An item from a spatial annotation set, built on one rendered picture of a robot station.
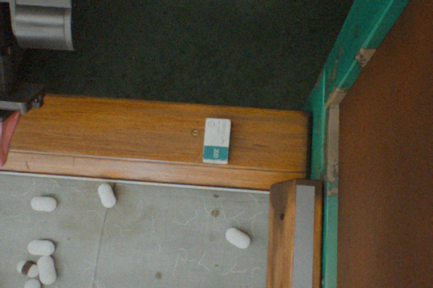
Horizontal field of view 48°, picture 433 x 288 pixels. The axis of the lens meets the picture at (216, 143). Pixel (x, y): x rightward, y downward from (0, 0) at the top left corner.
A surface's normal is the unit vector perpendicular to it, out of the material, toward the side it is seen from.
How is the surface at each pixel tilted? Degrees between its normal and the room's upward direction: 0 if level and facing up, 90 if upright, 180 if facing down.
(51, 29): 45
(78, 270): 0
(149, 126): 0
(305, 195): 0
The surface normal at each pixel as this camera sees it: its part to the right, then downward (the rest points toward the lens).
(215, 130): -0.01, -0.25
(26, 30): 0.06, 0.58
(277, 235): -0.92, -0.15
